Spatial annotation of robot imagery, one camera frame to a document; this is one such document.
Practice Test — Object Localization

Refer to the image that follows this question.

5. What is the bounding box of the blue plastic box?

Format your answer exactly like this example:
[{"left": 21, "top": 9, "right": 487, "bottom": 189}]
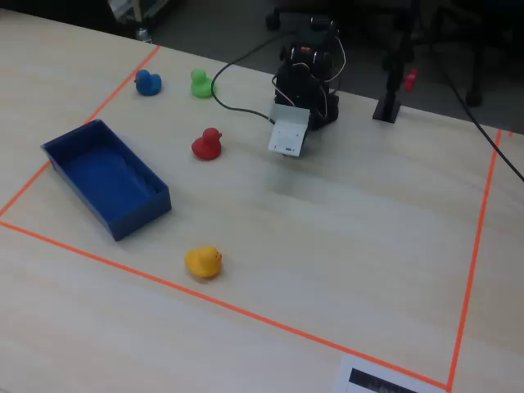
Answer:
[{"left": 39, "top": 119, "right": 172, "bottom": 242}]

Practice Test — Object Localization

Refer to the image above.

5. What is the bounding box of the black camera cable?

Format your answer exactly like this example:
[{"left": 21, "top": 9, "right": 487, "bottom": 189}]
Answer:
[{"left": 210, "top": 30, "right": 296, "bottom": 124}]

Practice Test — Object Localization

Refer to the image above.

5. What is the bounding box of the yellow rubber duck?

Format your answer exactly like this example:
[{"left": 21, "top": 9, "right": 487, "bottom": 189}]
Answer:
[{"left": 184, "top": 245, "right": 224, "bottom": 279}]

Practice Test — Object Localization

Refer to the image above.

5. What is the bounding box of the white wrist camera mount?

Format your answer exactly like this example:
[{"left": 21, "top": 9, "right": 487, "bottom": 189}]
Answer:
[{"left": 268, "top": 103, "right": 311, "bottom": 159}]

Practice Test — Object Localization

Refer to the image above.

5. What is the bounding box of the white paper with black bar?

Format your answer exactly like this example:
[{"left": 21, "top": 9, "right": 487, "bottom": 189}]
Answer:
[{"left": 332, "top": 354, "right": 449, "bottom": 393}]

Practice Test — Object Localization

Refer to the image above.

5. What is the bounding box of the black camera stand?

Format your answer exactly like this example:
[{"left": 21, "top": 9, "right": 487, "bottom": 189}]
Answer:
[{"left": 371, "top": 0, "right": 422, "bottom": 124}]

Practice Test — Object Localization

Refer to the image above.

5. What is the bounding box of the red pawn-shaped toy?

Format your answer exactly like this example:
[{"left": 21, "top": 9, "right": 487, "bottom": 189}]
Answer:
[{"left": 191, "top": 127, "right": 224, "bottom": 161}]

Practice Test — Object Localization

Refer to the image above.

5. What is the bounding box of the green rubber duck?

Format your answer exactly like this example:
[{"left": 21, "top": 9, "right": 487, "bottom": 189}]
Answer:
[{"left": 190, "top": 68, "right": 215, "bottom": 99}]

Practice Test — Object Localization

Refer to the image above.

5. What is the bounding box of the black office chair base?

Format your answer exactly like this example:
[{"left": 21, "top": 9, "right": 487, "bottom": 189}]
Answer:
[
  {"left": 264, "top": 0, "right": 341, "bottom": 32},
  {"left": 421, "top": 0, "right": 517, "bottom": 108}
]

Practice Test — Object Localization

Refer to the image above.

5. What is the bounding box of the blue rubber duck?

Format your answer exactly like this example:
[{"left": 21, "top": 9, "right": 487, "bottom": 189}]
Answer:
[{"left": 134, "top": 69, "right": 163, "bottom": 97}]

